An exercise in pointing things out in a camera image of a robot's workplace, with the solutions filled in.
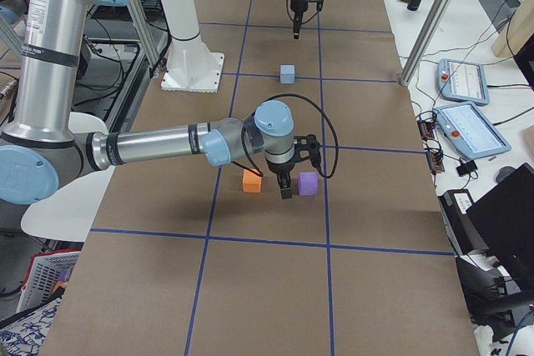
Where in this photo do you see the small electronics board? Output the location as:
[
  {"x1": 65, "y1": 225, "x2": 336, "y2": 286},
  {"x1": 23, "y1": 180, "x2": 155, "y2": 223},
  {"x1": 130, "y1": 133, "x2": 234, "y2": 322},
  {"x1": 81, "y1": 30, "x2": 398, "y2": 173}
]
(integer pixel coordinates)
[{"x1": 417, "y1": 120, "x2": 445, "y2": 176}]

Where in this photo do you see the white chair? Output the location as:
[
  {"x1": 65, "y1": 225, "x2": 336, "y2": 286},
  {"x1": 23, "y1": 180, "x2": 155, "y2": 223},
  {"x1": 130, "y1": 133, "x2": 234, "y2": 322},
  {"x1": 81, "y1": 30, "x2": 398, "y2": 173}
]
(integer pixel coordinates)
[{"x1": 20, "y1": 112, "x2": 110, "y2": 243}]

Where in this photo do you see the aluminium frame post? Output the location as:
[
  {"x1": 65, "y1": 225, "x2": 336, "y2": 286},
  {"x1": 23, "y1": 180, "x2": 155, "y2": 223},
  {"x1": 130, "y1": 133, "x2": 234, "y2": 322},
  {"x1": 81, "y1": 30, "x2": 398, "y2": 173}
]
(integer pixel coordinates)
[{"x1": 400, "y1": 0, "x2": 451, "y2": 87}]

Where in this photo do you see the far teach pendant tablet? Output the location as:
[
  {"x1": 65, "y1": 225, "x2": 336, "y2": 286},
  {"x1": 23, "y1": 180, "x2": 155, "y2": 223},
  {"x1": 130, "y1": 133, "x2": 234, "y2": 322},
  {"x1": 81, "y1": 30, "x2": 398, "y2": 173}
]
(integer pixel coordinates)
[{"x1": 437, "y1": 58, "x2": 490, "y2": 106}]

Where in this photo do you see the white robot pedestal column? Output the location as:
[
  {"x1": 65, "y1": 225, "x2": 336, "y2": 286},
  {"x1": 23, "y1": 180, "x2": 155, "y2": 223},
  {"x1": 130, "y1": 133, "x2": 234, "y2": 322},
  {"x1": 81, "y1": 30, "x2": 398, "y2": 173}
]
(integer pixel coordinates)
[{"x1": 161, "y1": 0, "x2": 224, "y2": 93}]

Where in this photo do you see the purple foam block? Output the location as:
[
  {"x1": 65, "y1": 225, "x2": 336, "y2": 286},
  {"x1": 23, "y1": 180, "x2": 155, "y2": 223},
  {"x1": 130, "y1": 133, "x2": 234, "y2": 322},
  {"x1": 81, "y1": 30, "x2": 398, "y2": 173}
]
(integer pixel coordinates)
[{"x1": 298, "y1": 172, "x2": 319, "y2": 196}]

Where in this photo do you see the near teach pendant tablet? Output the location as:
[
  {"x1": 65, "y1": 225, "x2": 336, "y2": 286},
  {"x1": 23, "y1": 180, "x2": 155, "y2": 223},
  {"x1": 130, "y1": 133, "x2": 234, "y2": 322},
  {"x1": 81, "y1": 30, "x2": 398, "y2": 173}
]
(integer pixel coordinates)
[{"x1": 433, "y1": 101, "x2": 511, "y2": 160}]

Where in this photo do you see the brown paper table cover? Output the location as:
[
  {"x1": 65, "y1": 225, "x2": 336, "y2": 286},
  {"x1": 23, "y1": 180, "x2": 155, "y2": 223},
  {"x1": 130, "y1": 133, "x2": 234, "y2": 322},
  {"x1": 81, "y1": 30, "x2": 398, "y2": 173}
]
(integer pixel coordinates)
[{"x1": 41, "y1": 0, "x2": 478, "y2": 355}]

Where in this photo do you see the teach pendant tablet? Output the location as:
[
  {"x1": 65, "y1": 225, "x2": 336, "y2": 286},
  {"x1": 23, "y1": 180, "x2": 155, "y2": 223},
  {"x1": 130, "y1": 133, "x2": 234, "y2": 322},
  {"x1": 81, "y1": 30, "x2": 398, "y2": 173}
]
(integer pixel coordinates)
[
  {"x1": 433, "y1": 101, "x2": 511, "y2": 160},
  {"x1": 437, "y1": 58, "x2": 490, "y2": 106}
]

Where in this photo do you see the white plastic basket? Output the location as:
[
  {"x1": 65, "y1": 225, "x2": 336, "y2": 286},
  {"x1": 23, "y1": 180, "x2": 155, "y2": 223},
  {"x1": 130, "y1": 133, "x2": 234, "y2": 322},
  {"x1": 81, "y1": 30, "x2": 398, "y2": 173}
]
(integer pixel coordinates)
[{"x1": 17, "y1": 249, "x2": 80, "y2": 313}]

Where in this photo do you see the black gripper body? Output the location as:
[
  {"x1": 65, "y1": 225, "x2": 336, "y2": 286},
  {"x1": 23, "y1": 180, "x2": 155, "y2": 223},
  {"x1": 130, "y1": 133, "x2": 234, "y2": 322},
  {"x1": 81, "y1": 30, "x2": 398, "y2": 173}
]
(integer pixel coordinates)
[
  {"x1": 290, "y1": 0, "x2": 308, "y2": 23},
  {"x1": 267, "y1": 160, "x2": 295, "y2": 179}
]

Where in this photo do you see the orange foam block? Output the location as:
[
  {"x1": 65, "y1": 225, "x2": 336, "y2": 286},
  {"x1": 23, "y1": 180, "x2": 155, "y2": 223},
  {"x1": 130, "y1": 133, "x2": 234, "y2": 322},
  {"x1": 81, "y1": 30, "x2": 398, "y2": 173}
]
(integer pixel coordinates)
[{"x1": 242, "y1": 170, "x2": 262, "y2": 193}]

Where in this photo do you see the black laptop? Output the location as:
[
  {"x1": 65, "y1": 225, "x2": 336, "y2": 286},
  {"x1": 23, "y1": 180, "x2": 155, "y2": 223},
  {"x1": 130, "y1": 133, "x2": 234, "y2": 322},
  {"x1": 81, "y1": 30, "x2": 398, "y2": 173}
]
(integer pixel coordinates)
[{"x1": 467, "y1": 163, "x2": 533, "y2": 286}]

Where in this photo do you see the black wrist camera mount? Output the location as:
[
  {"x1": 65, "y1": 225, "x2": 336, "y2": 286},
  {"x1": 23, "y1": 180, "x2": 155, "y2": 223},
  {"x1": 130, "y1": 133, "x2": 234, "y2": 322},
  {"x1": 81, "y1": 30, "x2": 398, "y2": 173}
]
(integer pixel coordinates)
[{"x1": 291, "y1": 134, "x2": 322, "y2": 173}]

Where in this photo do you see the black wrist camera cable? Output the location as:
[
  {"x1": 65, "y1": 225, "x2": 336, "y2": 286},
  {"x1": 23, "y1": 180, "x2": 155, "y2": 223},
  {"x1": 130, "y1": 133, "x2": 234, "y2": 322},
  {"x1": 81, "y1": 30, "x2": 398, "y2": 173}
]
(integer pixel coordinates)
[{"x1": 240, "y1": 93, "x2": 340, "y2": 179}]

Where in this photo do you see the light blue foam block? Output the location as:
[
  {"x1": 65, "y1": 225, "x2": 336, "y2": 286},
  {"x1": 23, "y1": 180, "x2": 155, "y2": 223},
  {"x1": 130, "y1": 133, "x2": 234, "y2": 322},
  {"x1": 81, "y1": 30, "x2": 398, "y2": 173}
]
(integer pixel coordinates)
[{"x1": 280, "y1": 64, "x2": 295, "y2": 84}]

